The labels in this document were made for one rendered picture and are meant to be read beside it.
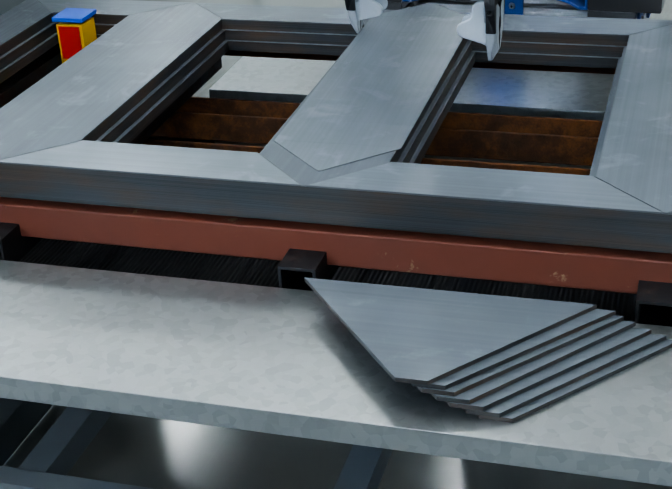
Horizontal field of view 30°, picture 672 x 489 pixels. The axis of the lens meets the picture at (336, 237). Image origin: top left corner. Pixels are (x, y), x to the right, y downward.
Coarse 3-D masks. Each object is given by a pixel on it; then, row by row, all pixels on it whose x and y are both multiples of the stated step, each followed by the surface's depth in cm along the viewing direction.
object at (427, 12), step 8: (408, 8) 223; (416, 8) 223; (424, 8) 223; (432, 8) 223; (440, 8) 222; (400, 16) 219; (408, 16) 219; (416, 16) 219; (424, 16) 219; (432, 16) 218; (440, 16) 218; (448, 16) 218; (456, 16) 218
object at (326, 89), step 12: (324, 84) 191; (336, 84) 191; (348, 84) 190; (360, 84) 190; (372, 84) 190; (384, 84) 190; (396, 84) 189; (408, 84) 189; (420, 84) 189; (312, 96) 187; (324, 96) 186; (336, 96) 186; (348, 96) 186; (360, 96) 186; (372, 96) 185; (384, 96) 185; (396, 96) 185; (408, 96) 185; (420, 96) 184
